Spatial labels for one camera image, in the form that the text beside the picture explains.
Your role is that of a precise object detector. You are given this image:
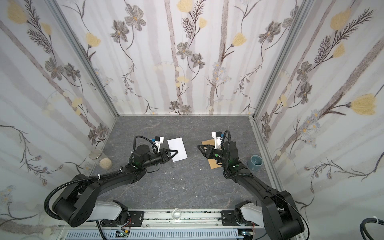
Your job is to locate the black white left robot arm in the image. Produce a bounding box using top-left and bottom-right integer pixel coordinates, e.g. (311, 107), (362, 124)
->
(44, 145), (179, 227)

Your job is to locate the aluminium corner frame post left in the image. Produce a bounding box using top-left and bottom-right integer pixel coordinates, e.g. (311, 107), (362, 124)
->
(45, 0), (119, 119)

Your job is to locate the tan paper envelope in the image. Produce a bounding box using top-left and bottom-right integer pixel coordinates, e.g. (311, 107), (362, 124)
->
(201, 139), (222, 170)

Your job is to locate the beige round ball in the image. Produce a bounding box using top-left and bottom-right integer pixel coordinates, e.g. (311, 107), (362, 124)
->
(99, 158), (113, 170)

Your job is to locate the teal ceramic cup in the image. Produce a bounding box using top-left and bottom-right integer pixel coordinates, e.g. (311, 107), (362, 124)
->
(247, 155), (264, 171)

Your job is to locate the blue bordered floral letter paper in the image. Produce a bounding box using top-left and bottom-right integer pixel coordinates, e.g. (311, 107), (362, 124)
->
(168, 138), (188, 162)

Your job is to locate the aluminium corner frame post right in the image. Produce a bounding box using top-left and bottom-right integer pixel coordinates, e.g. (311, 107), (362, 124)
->
(252, 0), (315, 119)

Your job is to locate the clear glass dome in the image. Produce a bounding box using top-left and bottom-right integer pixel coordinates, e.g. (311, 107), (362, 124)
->
(171, 208), (182, 220)

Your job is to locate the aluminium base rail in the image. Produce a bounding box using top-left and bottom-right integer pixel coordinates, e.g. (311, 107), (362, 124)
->
(56, 208), (305, 232)

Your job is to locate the white vented cable duct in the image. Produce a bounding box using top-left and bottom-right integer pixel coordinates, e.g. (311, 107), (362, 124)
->
(64, 229), (244, 240)

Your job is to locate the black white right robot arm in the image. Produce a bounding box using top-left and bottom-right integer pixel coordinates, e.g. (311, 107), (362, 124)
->
(197, 141), (308, 240)

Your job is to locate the aluminium corner frame post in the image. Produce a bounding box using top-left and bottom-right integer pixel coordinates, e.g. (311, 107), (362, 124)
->
(252, 0), (315, 119)
(45, 0), (119, 119)

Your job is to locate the black corrugated cable bundle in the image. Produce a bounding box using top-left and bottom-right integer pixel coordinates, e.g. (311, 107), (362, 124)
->
(359, 217), (384, 240)

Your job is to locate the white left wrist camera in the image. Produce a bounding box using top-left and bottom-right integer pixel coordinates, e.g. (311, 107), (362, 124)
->
(152, 136), (164, 151)

